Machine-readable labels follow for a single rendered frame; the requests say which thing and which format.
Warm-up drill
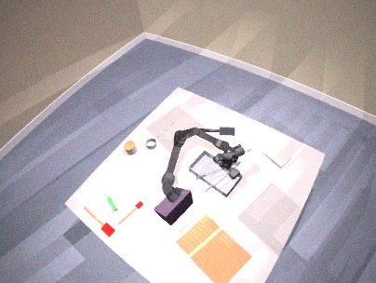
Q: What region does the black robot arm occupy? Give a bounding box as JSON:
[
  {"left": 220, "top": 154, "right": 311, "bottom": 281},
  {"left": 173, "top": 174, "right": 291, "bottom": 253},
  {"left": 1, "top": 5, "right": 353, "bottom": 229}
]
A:
[{"left": 160, "top": 127, "right": 245, "bottom": 203}]

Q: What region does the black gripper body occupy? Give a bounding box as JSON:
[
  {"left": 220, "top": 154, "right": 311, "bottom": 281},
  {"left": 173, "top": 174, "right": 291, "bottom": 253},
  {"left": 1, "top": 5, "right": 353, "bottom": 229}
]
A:
[{"left": 213, "top": 153, "right": 240, "bottom": 179}]

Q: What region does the grey cylinder with orange top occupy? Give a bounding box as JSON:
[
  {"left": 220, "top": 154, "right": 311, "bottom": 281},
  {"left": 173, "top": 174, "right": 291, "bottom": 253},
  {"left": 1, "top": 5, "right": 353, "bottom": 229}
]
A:
[{"left": 124, "top": 141, "right": 138, "bottom": 155}]

